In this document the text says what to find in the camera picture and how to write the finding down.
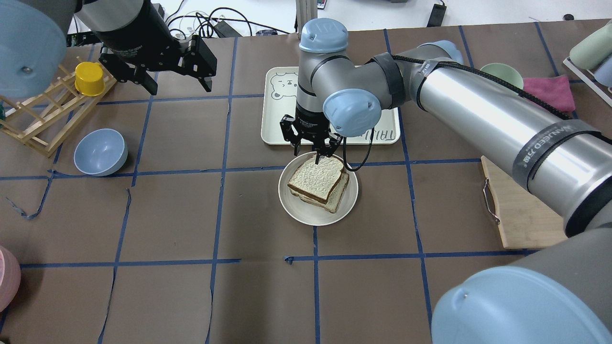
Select cream round plate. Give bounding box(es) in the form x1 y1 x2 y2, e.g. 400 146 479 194
278 152 359 226

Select blue bowl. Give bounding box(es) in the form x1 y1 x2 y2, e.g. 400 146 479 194
74 128 128 177

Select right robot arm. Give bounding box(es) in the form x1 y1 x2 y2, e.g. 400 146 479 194
281 18 611 344

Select blue mug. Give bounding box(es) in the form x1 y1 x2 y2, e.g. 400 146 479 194
594 56 612 87

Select cream bear tray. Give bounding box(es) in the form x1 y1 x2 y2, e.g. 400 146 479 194
261 66 401 145

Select bread slice under egg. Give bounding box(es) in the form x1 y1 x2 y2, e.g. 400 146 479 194
289 173 350 214

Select white wire cup rack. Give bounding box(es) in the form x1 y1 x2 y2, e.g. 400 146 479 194
563 57 612 107

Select yellow cup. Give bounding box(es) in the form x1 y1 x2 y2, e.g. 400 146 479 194
75 62 106 97

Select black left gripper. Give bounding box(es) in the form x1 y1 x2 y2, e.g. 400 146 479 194
98 0 217 96

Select wooden dish rack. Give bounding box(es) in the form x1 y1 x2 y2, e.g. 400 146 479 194
1 65 117 157

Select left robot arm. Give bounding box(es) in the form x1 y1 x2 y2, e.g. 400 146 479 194
0 0 217 98

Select wooden cutting board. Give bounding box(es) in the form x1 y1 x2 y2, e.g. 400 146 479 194
481 155 567 249

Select pink bowl with ice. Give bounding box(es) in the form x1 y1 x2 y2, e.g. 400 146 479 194
0 246 21 312

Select green bowl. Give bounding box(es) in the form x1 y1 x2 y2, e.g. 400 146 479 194
480 63 524 89

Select green mug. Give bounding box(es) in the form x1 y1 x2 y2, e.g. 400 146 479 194
569 21 612 69

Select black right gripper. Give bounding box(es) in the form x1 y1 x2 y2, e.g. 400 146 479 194
280 107 342 165

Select bread slice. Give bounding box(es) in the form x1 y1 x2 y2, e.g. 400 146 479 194
287 155 348 204
289 173 350 214

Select pink cloth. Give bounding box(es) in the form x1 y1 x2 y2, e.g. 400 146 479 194
523 75 576 112

